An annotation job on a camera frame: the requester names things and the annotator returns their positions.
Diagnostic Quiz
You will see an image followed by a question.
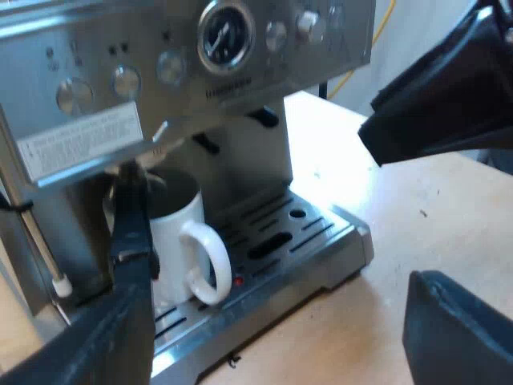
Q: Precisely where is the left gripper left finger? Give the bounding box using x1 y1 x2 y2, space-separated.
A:
0 279 157 385

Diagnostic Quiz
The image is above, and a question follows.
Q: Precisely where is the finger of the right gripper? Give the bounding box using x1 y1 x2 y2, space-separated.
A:
370 6 513 115
357 51 513 167

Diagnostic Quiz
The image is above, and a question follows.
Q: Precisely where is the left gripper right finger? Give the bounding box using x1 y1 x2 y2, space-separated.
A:
402 269 513 385

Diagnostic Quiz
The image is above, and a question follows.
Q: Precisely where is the white mug with print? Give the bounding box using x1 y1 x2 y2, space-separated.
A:
147 168 233 306

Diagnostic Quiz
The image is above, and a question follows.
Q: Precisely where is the steel espresso machine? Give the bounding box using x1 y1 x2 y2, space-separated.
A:
0 0 377 385

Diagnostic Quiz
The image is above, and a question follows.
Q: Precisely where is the yellow cable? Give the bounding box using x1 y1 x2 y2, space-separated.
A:
327 0 398 100

